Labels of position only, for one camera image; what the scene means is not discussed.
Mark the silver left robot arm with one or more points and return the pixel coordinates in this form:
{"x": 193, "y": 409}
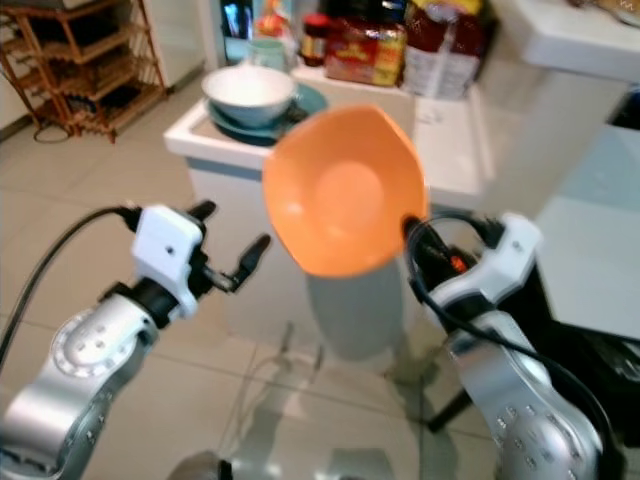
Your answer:
{"x": 75, "y": 370}

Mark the pale green mug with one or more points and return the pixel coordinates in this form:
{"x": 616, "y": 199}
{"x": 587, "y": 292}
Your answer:
{"x": 268, "y": 53}

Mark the large jar with red label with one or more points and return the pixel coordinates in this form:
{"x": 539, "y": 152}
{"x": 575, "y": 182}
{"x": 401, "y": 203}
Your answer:
{"x": 365, "y": 48}

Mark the wooden shelf rack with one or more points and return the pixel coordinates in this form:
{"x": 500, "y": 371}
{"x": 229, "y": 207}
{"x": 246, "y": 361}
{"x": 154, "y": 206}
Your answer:
{"x": 95, "y": 70}

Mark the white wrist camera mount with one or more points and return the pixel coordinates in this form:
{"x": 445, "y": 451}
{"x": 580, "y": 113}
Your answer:
{"x": 168, "y": 248}
{"x": 510, "y": 265}

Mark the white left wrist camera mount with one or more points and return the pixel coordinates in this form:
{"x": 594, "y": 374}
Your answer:
{"x": 168, "y": 248}

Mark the grey robot foot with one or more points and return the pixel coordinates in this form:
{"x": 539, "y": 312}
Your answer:
{"x": 200, "y": 468}

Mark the glass table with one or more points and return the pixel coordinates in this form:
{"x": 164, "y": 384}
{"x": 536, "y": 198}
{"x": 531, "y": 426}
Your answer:
{"x": 590, "y": 240}

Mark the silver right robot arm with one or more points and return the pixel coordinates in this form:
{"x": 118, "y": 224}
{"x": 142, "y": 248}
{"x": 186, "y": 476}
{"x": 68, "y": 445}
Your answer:
{"x": 520, "y": 410}

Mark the dark jar with red lid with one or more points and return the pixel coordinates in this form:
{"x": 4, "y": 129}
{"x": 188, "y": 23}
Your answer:
{"x": 316, "y": 40}

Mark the white wall basin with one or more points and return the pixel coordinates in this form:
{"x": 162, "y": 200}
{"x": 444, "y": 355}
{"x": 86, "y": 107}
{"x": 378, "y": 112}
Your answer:
{"x": 575, "y": 40}

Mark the red and white food package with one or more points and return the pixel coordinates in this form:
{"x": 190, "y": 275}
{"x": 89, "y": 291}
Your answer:
{"x": 445, "y": 55}

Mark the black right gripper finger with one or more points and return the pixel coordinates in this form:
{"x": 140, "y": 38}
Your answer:
{"x": 420, "y": 240}

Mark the teal plate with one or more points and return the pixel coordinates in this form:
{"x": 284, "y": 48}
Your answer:
{"x": 310, "y": 103}

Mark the white counter cabinet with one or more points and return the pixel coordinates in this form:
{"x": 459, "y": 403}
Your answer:
{"x": 220, "y": 190}

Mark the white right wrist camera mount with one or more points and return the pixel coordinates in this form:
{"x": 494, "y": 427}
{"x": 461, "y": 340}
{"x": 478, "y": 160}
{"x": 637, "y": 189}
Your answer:
{"x": 510, "y": 265}

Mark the orange snack packet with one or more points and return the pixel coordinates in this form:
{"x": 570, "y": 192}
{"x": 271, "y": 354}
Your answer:
{"x": 272, "y": 20}

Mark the white ceramic bowl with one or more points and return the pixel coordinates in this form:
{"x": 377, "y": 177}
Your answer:
{"x": 248, "y": 93}

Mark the orange plastic bowl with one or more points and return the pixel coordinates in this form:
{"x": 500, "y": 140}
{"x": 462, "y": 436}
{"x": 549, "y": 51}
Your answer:
{"x": 345, "y": 195}

